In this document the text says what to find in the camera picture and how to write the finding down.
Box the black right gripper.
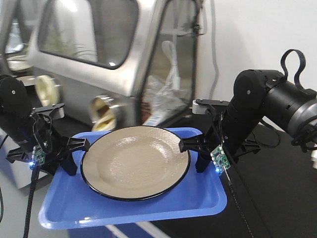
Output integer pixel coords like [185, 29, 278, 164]
[178, 112, 260, 173]

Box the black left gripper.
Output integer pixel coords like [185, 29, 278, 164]
[6, 111, 90, 176]

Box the blue plastic tray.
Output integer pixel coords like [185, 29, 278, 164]
[38, 127, 228, 230]

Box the beige plate with black rim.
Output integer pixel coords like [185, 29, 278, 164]
[81, 126, 191, 201]

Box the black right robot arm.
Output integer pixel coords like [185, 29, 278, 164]
[179, 70, 317, 173]

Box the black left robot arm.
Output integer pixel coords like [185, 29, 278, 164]
[0, 75, 90, 176]

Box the right green circuit board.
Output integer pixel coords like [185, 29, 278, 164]
[211, 145, 231, 176]

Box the green circuit board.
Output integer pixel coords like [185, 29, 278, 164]
[28, 145, 47, 170]
[211, 145, 231, 176]

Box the left green circuit board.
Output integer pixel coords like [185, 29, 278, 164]
[28, 145, 47, 170]

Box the stainless steel glove box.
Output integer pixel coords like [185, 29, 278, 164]
[0, 0, 213, 130]

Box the left braided black cable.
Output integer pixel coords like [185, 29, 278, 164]
[22, 163, 40, 238]

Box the braided black cable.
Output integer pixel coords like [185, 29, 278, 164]
[22, 163, 40, 238]
[221, 166, 256, 238]

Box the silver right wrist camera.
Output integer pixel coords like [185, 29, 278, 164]
[192, 99, 229, 115]

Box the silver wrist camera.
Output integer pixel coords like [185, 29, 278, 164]
[192, 99, 229, 115]
[35, 103, 65, 120]

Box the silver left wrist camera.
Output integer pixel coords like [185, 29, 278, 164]
[35, 103, 65, 120]

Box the right braided black cable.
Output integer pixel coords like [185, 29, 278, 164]
[221, 166, 256, 238]

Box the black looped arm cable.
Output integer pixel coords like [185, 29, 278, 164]
[280, 49, 317, 97]

